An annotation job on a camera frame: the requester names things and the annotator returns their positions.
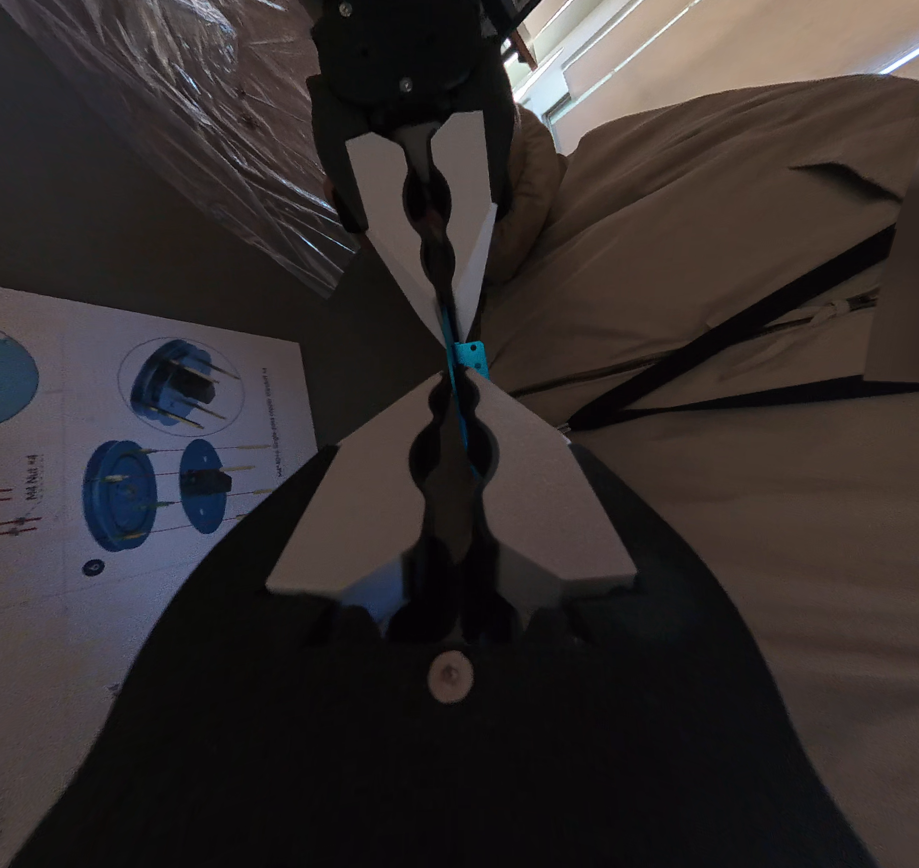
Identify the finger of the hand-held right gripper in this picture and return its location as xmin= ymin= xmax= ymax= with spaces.
xmin=431 ymin=111 xmax=500 ymax=343
xmin=345 ymin=134 xmax=452 ymax=353

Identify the blue metal servo bracket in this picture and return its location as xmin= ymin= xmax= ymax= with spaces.
xmin=451 ymin=340 xmax=491 ymax=384

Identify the grey desk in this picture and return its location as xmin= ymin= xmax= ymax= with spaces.
xmin=0 ymin=0 xmax=489 ymax=868

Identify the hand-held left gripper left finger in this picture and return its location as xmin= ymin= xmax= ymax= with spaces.
xmin=266 ymin=371 xmax=446 ymax=621

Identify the person's beige jacket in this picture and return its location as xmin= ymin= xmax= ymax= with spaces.
xmin=474 ymin=74 xmax=919 ymax=868

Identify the black shoulder strap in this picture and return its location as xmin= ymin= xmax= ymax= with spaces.
xmin=513 ymin=225 xmax=919 ymax=434

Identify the person's right forearm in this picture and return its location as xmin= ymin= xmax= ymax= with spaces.
xmin=495 ymin=103 xmax=572 ymax=283

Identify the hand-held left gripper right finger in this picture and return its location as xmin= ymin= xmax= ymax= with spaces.
xmin=461 ymin=367 xmax=639 ymax=615

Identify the blue round metal plate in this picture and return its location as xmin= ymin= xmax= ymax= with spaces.
xmin=439 ymin=301 xmax=483 ymax=483

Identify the white instruction manual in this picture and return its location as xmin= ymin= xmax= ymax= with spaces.
xmin=0 ymin=286 xmax=318 ymax=776

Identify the clear plastic bag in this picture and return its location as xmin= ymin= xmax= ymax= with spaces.
xmin=0 ymin=0 xmax=361 ymax=300

